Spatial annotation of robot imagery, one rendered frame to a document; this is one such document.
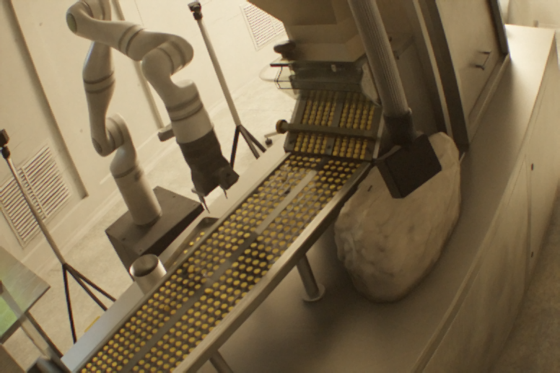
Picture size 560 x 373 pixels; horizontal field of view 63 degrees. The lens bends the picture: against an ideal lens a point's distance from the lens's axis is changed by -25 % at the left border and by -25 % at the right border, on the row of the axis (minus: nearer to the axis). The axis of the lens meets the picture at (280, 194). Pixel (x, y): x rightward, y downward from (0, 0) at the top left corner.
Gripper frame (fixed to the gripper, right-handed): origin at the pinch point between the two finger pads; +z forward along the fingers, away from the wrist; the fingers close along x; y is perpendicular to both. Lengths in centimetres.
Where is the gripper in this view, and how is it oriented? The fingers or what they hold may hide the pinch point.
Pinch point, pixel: (218, 205)
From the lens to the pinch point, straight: 120.5
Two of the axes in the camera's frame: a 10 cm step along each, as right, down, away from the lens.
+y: 6.9, 2.1, -7.0
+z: 3.0, 8.0, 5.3
